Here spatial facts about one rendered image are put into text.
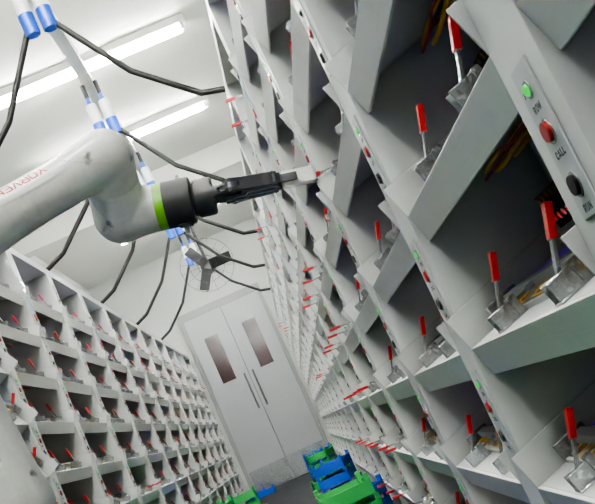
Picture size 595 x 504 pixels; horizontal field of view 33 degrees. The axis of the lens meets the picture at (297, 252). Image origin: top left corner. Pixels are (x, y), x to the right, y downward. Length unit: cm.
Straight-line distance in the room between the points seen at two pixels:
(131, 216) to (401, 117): 66
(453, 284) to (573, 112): 70
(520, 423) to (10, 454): 71
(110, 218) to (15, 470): 58
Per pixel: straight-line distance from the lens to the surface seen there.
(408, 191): 138
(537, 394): 138
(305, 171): 191
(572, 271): 93
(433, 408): 206
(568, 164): 73
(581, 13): 66
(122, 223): 188
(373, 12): 113
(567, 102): 70
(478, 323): 136
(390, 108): 142
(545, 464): 137
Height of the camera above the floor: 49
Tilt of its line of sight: 9 degrees up
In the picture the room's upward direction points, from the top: 25 degrees counter-clockwise
